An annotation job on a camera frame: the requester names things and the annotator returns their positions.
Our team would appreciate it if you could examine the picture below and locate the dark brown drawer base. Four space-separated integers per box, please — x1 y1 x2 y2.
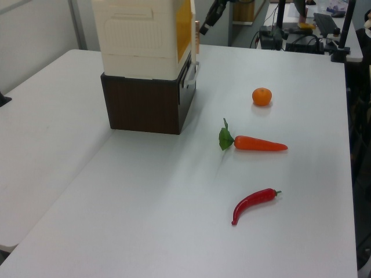
100 62 198 136

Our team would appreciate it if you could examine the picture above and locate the black keyboard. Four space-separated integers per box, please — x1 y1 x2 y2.
313 12 340 38

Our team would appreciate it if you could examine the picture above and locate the orange toy carrot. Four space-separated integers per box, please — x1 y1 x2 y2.
218 118 289 152

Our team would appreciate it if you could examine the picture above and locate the thin black pole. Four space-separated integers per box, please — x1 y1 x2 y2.
275 0 287 30

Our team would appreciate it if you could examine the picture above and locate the cream plastic cabinet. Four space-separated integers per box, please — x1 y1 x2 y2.
91 0 194 81

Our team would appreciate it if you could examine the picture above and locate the orange toy tangerine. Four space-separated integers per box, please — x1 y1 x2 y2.
251 87 273 107

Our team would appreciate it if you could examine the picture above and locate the cream cabinet door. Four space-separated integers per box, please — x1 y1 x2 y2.
189 0 202 66

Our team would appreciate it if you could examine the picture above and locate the flat black device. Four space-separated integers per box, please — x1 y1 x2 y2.
285 35 326 54

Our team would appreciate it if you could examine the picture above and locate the black electronics box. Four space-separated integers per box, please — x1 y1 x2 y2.
259 25 284 50

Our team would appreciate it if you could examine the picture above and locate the small black mount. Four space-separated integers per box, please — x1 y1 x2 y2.
0 91 13 108

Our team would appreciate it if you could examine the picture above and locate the black camera pole with clamp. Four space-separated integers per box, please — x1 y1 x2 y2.
330 0 358 64

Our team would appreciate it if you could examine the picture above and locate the white cylindrical drawer handle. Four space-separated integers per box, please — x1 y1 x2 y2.
183 61 202 87

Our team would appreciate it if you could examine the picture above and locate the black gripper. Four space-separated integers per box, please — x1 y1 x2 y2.
199 0 230 36

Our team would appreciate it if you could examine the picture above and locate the wooden side cabinet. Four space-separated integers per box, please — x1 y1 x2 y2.
231 0 271 26

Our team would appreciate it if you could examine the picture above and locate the red toy chili pepper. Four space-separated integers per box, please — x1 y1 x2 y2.
231 188 282 226

